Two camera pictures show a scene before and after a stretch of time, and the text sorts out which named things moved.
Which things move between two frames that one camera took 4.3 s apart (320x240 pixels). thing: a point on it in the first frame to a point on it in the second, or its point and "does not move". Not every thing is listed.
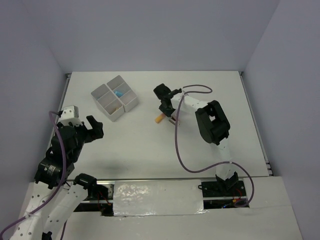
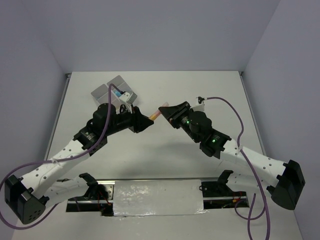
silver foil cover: [157, 197] does not move
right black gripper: [167, 112] to [169, 113]
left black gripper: [97, 130] to [143, 120]
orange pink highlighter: [159, 118] to [158, 112]
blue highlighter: [118, 93] does not move
